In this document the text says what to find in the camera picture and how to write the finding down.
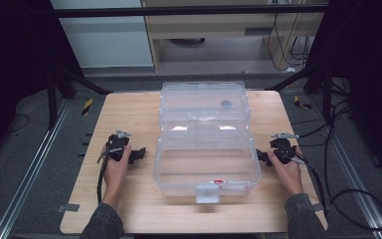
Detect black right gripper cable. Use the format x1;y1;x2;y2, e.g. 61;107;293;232
287;145;382;232

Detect hanging black cables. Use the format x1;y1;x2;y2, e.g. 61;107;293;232
266;0;316;73

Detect clear plastic storage box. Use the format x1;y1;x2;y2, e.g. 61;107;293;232
152;80;263;204

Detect aluminium floor rail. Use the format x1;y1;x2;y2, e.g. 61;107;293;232
0;99;73;239
307;96;382;239

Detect person's left hand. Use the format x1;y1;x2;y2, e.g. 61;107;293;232
100;142;133;204

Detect black metal stand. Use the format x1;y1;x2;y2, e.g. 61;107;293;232
265;64;352;124
46;63;113;131

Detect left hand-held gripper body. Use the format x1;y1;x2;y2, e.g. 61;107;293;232
96;129;134;164

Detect white cabinet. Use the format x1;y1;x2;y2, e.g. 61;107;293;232
49;0;155;70

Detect yellow tool on floor right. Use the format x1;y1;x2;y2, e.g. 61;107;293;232
293;95;313;111

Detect yellow tool on floor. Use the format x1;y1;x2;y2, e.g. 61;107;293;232
81;98;95;117
293;95;313;111

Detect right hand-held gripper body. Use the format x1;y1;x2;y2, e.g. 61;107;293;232
269;131;310;165

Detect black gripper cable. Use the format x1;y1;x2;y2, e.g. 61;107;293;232
287;145;382;232
95;142;111;205

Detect grey tape strip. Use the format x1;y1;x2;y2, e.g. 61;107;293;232
56;203;81;213

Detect wooden desk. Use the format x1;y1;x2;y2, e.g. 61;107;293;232
60;90;329;235

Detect black horizontal bar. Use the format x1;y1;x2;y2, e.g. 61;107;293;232
51;3;329;19

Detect person's right hand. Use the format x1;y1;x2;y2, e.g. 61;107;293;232
267;145;304;199

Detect yellow tool on floor left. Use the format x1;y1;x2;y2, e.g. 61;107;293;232
81;98;95;117

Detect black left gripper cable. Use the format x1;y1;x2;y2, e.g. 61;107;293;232
95;142;111;205

